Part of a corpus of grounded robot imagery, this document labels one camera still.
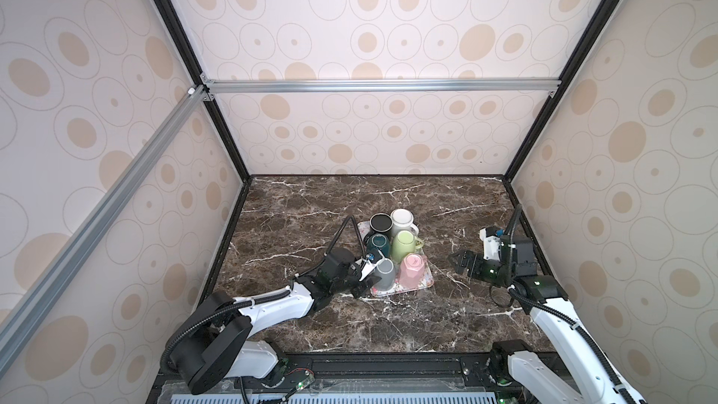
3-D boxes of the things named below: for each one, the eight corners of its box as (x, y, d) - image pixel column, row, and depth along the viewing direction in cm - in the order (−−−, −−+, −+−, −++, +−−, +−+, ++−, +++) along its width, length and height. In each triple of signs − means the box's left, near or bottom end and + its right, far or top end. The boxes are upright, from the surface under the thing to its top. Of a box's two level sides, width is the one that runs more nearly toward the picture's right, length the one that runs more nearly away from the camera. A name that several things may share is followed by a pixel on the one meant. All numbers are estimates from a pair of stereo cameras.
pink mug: (399, 289, 90) (402, 274, 82) (397, 269, 95) (400, 252, 86) (423, 289, 90) (430, 274, 82) (421, 269, 95) (426, 252, 86)
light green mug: (400, 265, 95) (403, 251, 88) (388, 253, 98) (390, 238, 91) (420, 249, 99) (425, 234, 92) (408, 238, 102) (412, 222, 95)
